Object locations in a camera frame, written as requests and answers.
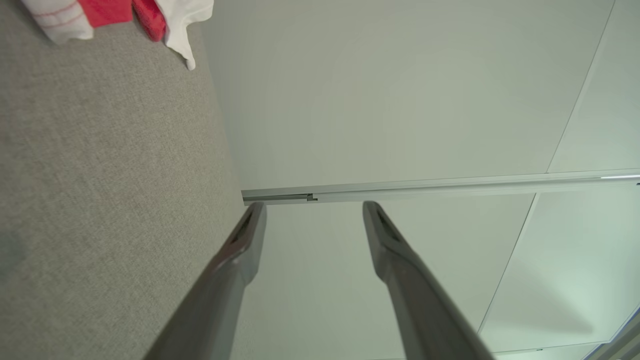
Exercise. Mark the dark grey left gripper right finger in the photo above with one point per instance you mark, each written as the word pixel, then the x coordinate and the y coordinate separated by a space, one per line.
pixel 420 310

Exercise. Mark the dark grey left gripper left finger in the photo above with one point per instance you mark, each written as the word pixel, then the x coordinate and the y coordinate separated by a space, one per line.
pixel 220 290

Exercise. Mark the red shorts with white stripe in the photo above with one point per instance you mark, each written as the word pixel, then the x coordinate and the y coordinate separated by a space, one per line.
pixel 182 20

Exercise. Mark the red jersey with number 23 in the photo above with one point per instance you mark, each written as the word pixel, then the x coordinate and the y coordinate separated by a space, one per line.
pixel 62 17

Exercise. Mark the grey fabric sofa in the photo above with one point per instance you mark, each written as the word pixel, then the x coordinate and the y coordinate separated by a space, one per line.
pixel 100 200

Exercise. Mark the grey metal wall post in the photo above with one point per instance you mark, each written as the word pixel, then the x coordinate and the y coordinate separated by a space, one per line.
pixel 450 186

